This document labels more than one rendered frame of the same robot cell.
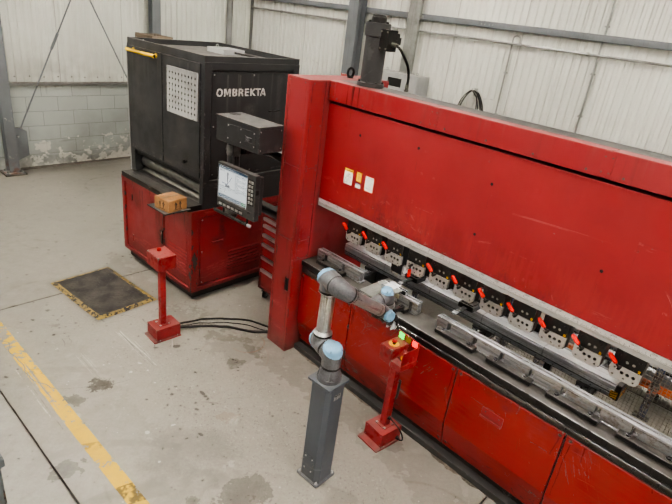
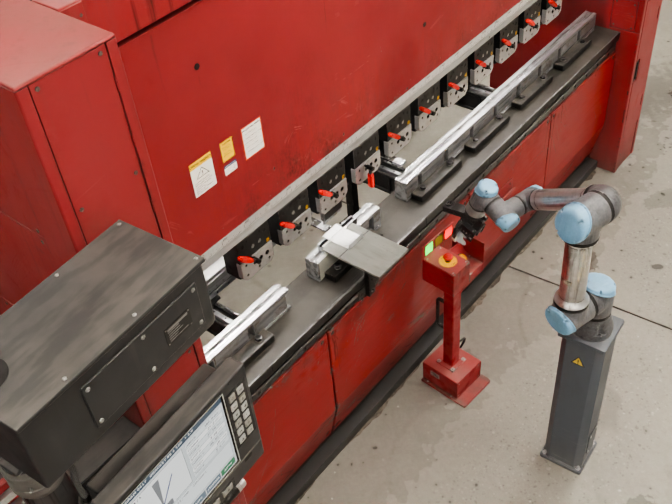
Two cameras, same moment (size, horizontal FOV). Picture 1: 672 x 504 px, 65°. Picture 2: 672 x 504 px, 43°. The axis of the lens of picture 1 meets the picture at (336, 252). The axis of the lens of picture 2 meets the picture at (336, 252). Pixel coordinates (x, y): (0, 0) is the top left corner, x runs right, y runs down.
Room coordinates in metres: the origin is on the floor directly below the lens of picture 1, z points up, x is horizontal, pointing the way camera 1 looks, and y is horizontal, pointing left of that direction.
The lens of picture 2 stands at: (3.44, 1.94, 3.10)
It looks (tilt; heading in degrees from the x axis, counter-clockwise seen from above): 43 degrees down; 270
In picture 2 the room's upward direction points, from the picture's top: 6 degrees counter-clockwise
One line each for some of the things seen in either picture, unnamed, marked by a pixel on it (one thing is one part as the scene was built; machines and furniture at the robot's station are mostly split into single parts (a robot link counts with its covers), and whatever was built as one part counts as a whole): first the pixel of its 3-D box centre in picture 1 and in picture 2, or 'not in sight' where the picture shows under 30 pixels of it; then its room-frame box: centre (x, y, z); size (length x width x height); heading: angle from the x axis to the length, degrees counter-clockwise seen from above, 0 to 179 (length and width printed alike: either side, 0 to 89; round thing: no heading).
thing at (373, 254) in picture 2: (380, 290); (365, 249); (3.33, -0.35, 1.00); 0.26 x 0.18 x 0.01; 137
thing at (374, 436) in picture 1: (380, 431); (456, 372); (2.95, -0.48, 0.06); 0.25 x 0.20 x 0.12; 132
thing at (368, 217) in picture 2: (398, 297); (344, 241); (3.40, -0.49, 0.92); 0.39 x 0.06 x 0.10; 47
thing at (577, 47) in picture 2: (646, 449); (572, 53); (2.16, -1.73, 0.89); 0.30 x 0.05 x 0.03; 47
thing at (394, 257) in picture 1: (397, 251); (324, 183); (3.45, -0.43, 1.26); 0.15 x 0.09 x 0.17; 47
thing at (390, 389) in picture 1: (390, 393); (451, 320); (2.97, -0.51, 0.39); 0.05 x 0.05 x 0.54; 42
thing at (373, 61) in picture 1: (384, 52); not in sight; (3.89, -0.15, 2.53); 0.33 x 0.25 x 0.47; 47
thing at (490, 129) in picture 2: (509, 370); (487, 132); (2.71, -1.15, 0.89); 0.30 x 0.05 x 0.03; 47
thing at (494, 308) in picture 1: (495, 299); (449, 80); (2.90, -1.02, 1.26); 0.15 x 0.09 x 0.17; 47
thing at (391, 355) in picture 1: (399, 350); (453, 259); (2.97, -0.51, 0.75); 0.20 x 0.16 x 0.18; 42
